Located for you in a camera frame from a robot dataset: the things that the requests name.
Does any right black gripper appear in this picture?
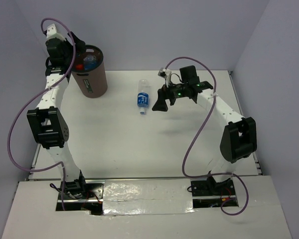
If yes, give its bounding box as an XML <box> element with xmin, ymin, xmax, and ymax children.
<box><xmin>152</xmin><ymin>78</ymin><xmax>188</xmax><ymax>112</ymax></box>

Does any clear bottle blue cap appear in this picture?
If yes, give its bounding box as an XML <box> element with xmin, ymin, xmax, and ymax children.
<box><xmin>83</xmin><ymin>54</ymin><xmax>97</xmax><ymax>71</ymax></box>

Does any blue label bottle white cap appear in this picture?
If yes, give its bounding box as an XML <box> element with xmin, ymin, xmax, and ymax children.
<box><xmin>137</xmin><ymin>79</ymin><xmax>150</xmax><ymax>115</ymax></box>

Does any bottle with red cap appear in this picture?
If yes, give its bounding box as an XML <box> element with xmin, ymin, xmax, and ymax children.
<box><xmin>76</xmin><ymin>64</ymin><xmax>84</xmax><ymax>71</ymax></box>

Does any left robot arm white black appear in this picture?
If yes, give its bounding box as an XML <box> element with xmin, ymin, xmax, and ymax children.
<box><xmin>26</xmin><ymin>24</ymin><xmax>88</xmax><ymax>199</ymax></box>

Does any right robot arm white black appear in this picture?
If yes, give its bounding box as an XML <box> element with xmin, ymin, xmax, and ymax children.
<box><xmin>152</xmin><ymin>65</ymin><xmax>257</xmax><ymax>195</ymax></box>

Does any brown cylindrical waste bin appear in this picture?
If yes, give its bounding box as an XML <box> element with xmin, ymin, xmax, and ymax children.
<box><xmin>72</xmin><ymin>45</ymin><xmax>108</xmax><ymax>98</ymax></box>

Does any silver foil tape sheet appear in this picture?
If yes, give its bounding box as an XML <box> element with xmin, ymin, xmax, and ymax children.
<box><xmin>103</xmin><ymin>178</ymin><xmax>194</xmax><ymax>216</ymax></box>

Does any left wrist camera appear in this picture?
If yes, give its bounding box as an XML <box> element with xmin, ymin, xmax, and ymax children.
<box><xmin>46</xmin><ymin>23</ymin><xmax>66</xmax><ymax>41</ymax></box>

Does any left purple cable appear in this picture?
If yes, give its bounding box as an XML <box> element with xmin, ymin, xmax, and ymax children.
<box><xmin>7</xmin><ymin>17</ymin><xmax>77</xmax><ymax>211</ymax></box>

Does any purple cable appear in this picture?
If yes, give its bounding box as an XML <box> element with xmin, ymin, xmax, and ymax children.
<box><xmin>7</xmin><ymin>17</ymin><xmax>77</xmax><ymax>211</ymax></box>
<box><xmin>164</xmin><ymin>56</ymin><xmax>250</xmax><ymax>215</ymax></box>

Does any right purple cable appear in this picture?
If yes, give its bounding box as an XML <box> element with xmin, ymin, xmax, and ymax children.
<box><xmin>164</xmin><ymin>56</ymin><xmax>250</xmax><ymax>215</ymax></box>

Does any aluminium mounting rail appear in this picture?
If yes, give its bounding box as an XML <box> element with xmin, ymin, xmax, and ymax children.
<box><xmin>55</xmin><ymin>178</ymin><xmax>239</xmax><ymax>216</ymax></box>

